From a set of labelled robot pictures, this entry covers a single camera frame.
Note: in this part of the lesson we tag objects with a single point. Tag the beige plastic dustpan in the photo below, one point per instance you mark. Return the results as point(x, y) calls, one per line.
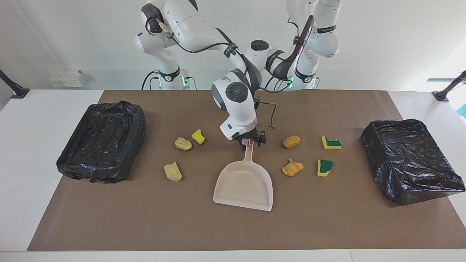
point(244, 185)

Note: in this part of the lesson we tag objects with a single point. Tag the green yellow trapezoid sponge piece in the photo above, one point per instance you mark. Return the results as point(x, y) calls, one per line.
point(324, 167)

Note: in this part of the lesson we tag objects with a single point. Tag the green yellow notched sponge piece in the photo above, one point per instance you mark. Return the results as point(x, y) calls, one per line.
point(331, 143)

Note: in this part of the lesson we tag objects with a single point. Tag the white wall power sockets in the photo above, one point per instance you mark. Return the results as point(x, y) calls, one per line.
point(67, 78)

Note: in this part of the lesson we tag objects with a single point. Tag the black bag lined bin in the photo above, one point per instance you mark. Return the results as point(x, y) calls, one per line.
point(105, 145)
point(407, 160)

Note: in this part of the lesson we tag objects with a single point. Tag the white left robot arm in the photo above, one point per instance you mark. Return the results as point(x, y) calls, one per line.
point(326, 40)

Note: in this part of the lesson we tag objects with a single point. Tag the rounded pale foam chunk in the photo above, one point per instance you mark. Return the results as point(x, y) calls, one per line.
point(183, 143)

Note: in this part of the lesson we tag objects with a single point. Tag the black camera stand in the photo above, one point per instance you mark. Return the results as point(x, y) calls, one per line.
point(442, 96)
point(18, 91)

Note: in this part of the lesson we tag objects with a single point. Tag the brown paper table mat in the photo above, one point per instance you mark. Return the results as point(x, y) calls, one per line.
point(145, 218)

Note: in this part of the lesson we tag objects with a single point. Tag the blue object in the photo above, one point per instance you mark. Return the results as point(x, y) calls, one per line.
point(463, 111)

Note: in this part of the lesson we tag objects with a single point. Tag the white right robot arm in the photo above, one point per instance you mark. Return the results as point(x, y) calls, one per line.
point(189, 25)

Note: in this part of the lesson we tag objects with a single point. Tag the orange striped bread piece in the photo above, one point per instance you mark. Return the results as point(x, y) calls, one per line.
point(292, 168)

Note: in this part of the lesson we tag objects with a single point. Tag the yellow sponge wedge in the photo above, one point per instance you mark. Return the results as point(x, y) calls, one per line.
point(198, 137)

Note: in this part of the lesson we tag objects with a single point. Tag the angular pale foam chunk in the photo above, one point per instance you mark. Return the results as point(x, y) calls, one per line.
point(173, 171)

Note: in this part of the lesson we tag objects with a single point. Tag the brown bread roll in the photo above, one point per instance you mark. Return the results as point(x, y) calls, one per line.
point(291, 142)

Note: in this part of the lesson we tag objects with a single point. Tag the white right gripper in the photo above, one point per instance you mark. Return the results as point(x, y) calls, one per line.
point(238, 127)

